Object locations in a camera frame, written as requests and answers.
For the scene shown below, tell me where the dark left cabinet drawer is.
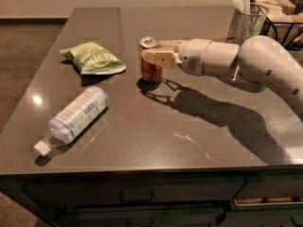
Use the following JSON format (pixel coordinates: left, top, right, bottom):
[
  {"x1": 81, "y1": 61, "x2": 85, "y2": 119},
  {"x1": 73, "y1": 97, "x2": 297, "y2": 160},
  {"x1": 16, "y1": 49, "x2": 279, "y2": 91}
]
[{"x1": 25, "y1": 179, "x2": 244, "y2": 206}]

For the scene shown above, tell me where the red coke can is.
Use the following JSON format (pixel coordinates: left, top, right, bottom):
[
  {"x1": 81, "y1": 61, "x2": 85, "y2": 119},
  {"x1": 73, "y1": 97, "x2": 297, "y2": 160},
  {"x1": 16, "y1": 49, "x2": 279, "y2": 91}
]
[{"x1": 138, "y1": 36, "x2": 164, "y2": 83}]

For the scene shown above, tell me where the wire mesh cup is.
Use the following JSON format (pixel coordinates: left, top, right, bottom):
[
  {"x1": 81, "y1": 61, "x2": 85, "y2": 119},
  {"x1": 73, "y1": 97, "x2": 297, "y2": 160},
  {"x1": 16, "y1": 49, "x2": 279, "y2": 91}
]
[{"x1": 226, "y1": 2, "x2": 268, "y2": 44}]

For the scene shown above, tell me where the dark cabinet drawer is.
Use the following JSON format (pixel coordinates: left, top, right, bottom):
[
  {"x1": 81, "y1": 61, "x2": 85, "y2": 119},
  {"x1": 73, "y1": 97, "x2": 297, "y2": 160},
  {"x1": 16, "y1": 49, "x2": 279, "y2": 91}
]
[
  {"x1": 25, "y1": 179, "x2": 244, "y2": 206},
  {"x1": 235, "y1": 175, "x2": 303, "y2": 205}
]

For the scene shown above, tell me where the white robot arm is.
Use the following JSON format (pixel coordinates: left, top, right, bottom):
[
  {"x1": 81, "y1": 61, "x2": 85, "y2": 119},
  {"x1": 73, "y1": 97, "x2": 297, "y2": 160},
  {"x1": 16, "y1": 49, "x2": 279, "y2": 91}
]
[{"x1": 139, "y1": 36, "x2": 303, "y2": 120}]

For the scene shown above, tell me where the dark right cabinet drawer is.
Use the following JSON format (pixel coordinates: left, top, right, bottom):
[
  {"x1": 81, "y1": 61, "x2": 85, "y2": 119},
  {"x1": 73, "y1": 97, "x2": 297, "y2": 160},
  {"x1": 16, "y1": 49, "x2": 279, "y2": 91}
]
[{"x1": 235, "y1": 175, "x2": 303, "y2": 205}]

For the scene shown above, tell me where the black wire snack rack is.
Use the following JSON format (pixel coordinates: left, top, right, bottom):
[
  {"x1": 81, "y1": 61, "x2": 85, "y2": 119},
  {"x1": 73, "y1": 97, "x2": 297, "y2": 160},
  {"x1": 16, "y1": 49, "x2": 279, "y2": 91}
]
[{"x1": 252, "y1": 0, "x2": 303, "y2": 50}]

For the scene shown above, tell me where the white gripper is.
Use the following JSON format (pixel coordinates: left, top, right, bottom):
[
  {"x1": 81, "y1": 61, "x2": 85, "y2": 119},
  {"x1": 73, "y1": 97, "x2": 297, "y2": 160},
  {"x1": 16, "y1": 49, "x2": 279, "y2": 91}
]
[{"x1": 140, "y1": 39, "x2": 211, "y2": 76}]

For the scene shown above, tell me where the green chip bag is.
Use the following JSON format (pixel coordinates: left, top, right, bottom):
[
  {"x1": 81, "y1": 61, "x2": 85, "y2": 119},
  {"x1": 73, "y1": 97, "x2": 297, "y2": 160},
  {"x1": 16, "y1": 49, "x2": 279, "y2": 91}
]
[{"x1": 60, "y1": 42, "x2": 126, "y2": 75}]

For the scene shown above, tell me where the black drawer handle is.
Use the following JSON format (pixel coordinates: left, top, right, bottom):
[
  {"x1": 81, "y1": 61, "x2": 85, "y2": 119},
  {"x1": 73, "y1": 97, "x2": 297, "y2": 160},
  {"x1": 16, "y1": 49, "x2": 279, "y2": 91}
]
[{"x1": 119, "y1": 191, "x2": 153, "y2": 204}]

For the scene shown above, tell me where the white napkin in cup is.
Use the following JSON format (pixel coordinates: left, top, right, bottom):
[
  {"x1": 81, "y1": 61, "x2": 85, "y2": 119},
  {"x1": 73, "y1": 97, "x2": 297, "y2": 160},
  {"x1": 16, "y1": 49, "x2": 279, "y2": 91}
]
[{"x1": 232, "y1": 0, "x2": 250, "y2": 13}]

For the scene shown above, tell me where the clear plastic water bottle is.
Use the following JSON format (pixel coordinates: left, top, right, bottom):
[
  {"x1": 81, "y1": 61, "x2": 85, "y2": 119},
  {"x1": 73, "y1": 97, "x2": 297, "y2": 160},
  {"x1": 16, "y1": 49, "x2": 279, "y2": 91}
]
[{"x1": 33, "y1": 86, "x2": 109, "y2": 156}]

